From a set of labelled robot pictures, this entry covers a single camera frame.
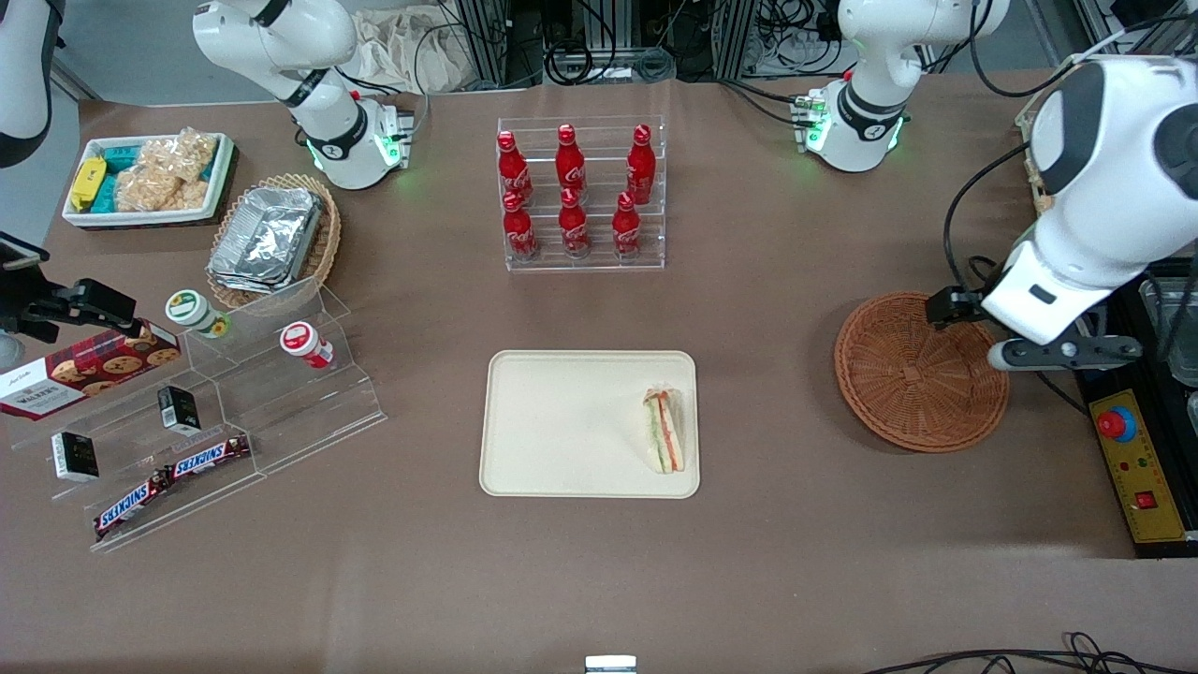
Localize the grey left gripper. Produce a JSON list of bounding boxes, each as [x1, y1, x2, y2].
[[926, 288, 1145, 372]]

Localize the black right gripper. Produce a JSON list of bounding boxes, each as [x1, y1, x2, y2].
[[0, 278, 138, 344]]

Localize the triangle sandwich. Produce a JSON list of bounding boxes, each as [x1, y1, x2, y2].
[[642, 385, 687, 476]]

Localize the round brown wicker basket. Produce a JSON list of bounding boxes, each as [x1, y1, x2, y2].
[[834, 292, 1011, 455]]

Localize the oval light wicker basket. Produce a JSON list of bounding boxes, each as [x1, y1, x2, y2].
[[205, 172, 343, 311]]

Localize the cream rectangular plastic tray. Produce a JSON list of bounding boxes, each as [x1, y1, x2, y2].
[[479, 350, 702, 500]]

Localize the red tartan cookie box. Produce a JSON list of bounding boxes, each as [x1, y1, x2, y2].
[[0, 319, 183, 421]]

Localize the green lid yogurt cup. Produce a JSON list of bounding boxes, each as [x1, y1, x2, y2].
[[165, 289, 231, 341]]

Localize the white rectangular snack bin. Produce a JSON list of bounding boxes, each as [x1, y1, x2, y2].
[[62, 131, 236, 229]]

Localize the yellow snack pack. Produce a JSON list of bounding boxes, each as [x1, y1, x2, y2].
[[70, 156, 107, 212]]

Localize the small black carton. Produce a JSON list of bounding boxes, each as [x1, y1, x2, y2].
[[156, 384, 202, 437], [51, 431, 101, 483]]

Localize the bagged puffed rice crackers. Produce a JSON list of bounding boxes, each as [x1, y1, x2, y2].
[[116, 128, 222, 213]]

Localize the teal snack pack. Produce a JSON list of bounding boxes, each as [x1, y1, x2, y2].
[[96, 140, 143, 213]]

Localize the stacked aluminium foil containers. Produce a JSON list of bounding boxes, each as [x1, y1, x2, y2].
[[207, 184, 325, 294]]

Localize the Snickers chocolate bar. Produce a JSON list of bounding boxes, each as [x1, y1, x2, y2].
[[93, 470, 175, 540], [166, 434, 253, 481]]

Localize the red lid yogurt cup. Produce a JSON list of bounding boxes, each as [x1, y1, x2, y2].
[[279, 320, 335, 370]]

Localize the clear acrylic stepped shelf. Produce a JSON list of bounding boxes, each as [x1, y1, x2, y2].
[[9, 281, 390, 554]]

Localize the yellow control box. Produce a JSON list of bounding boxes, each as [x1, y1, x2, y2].
[[1074, 255, 1198, 561]]

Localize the red cola bottle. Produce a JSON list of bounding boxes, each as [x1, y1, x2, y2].
[[496, 129, 533, 203], [555, 123, 589, 198], [502, 191, 540, 262], [624, 123, 657, 206], [558, 187, 592, 259], [611, 191, 644, 259]]

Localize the clear acrylic bottle rack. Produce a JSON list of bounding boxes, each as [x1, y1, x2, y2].
[[495, 114, 668, 273]]

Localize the beige cloth bag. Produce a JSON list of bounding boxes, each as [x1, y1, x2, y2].
[[350, 7, 480, 95]]

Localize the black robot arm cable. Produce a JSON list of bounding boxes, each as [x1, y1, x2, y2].
[[942, 139, 1036, 294]]

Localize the black loose cables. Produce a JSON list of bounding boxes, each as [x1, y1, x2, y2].
[[859, 631, 1198, 674]]

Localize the aluminium profile frame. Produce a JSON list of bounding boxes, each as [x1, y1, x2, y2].
[[455, 0, 761, 87]]

